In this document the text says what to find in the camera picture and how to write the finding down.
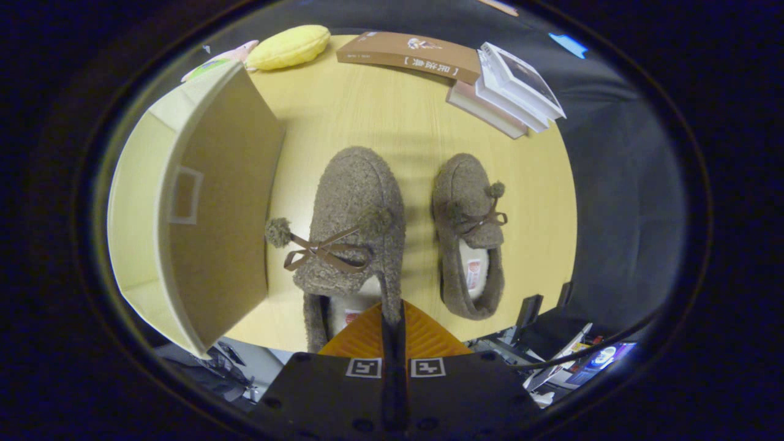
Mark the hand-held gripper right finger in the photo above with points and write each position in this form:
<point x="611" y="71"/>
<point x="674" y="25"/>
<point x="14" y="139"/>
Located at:
<point x="465" y="398"/>

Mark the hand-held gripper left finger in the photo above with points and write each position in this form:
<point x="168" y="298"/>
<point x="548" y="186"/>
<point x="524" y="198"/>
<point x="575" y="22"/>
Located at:
<point x="331" y="398"/>

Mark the brown fuzzy shoe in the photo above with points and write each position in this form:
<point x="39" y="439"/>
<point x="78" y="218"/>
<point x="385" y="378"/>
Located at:
<point x="462" y="184"/>
<point x="355" y="196"/>

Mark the beige fabric storage box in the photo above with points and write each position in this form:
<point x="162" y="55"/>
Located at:
<point x="220" y="202"/>

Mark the black upright block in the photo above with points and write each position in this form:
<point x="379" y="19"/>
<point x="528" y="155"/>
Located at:
<point x="565" y="295"/>
<point x="528" y="311"/>

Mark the white flat panel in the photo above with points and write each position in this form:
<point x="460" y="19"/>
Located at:
<point x="566" y="358"/>

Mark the glowing blue screen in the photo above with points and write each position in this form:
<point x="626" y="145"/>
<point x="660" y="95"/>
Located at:
<point x="603" y="356"/>

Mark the pinkish brown book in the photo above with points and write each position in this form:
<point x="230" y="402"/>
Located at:
<point x="484" y="113"/>

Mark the white book with portrait cover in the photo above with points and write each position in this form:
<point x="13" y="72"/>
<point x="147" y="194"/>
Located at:
<point x="527" y="79"/>

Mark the yellow round plush toy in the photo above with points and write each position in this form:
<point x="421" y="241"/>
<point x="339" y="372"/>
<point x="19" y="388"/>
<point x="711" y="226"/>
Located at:
<point x="288" y="48"/>

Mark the pink and green plush toy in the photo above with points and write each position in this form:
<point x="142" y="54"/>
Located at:
<point x="214" y="61"/>

